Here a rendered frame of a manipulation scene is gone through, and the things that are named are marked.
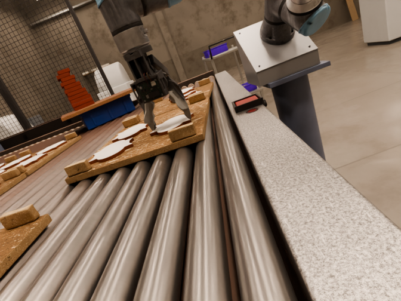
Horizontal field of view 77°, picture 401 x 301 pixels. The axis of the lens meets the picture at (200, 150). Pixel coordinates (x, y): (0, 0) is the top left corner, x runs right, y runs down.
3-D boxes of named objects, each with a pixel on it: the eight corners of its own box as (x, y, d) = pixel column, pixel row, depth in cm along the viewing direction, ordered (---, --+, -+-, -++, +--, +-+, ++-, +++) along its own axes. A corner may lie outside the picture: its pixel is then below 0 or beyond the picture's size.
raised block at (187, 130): (197, 132, 56) (193, 120, 55) (196, 135, 54) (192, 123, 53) (172, 140, 57) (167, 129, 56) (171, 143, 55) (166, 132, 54)
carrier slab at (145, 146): (210, 101, 92) (209, 97, 91) (204, 140, 54) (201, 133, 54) (125, 131, 99) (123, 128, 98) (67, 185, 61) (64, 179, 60)
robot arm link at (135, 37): (119, 37, 62) (148, 24, 61) (127, 55, 64) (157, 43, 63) (107, 38, 56) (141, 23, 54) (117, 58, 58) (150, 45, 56)
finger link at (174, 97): (188, 126, 64) (160, 100, 62) (190, 118, 70) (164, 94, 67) (197, 117, 63) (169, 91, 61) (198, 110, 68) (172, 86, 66)
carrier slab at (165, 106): (213, 84, 130) (212, 81, 130) (209, 101, 93) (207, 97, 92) (153, 106, 138) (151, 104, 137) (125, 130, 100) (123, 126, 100)
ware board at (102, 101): (127, 91, 197) (126, 89, 196) (145, 86, 153) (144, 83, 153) (62, 117, 179) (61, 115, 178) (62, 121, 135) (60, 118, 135)
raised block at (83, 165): (93, 167, 61) (88, 157, 60) (89, 171, 59) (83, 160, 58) (71, 174, 62) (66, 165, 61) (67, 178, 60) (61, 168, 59)
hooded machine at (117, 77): (148, 127, 584) (117, 60, 531) (119, 139, 587) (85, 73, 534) (151, 120, 659) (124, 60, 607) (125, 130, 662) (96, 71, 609)
